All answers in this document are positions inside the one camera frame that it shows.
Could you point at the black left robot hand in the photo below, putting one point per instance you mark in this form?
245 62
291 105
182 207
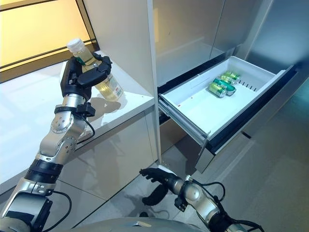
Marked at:
72 82

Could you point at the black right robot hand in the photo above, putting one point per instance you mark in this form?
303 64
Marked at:
164 176

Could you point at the yellow drink bottle white cap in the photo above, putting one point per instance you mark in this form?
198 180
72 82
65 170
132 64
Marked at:
111 88

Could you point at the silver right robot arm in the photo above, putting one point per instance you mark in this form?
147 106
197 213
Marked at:
200 200

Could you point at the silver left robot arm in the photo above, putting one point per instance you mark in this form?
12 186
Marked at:
55 145

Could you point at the white fridge drawer steel front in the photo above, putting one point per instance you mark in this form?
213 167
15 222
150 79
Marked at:
200 106

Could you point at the silver robot torso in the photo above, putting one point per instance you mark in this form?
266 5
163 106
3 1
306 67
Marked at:
135 224

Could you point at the white counter cabinet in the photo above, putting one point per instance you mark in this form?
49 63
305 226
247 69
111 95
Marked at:
116 145

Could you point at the tall white cabinet panel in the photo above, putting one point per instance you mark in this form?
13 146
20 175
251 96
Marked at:
120 36

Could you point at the dark green drink can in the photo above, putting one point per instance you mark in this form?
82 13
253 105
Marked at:
227 85

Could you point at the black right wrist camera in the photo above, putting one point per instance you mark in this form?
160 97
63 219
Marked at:
179 203

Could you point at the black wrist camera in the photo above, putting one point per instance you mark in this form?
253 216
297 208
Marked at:
179 203
87 110

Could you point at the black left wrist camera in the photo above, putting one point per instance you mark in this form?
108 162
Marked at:
87 110

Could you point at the orange window with dark frame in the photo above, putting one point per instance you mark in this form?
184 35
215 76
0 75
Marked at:
41 29

